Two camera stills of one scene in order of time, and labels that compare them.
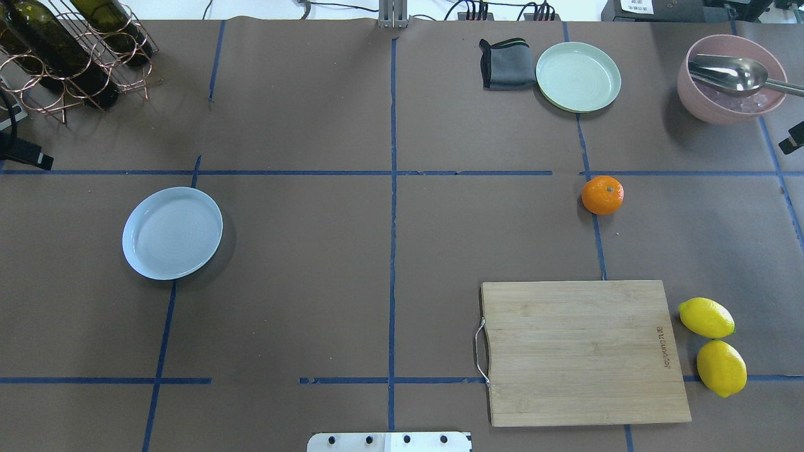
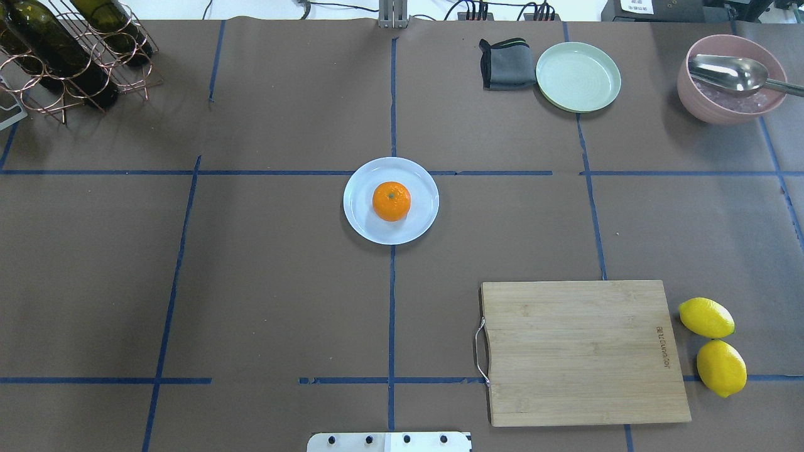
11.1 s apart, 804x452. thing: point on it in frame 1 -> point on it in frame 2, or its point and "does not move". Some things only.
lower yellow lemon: [722, 367] does not move
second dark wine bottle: [115, 22] does not move
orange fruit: [602, 194] -> [391, 201]
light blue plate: [171, 232] -> [358, 195]
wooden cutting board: [581, 353] does not move
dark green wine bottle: [36, 42] does not move
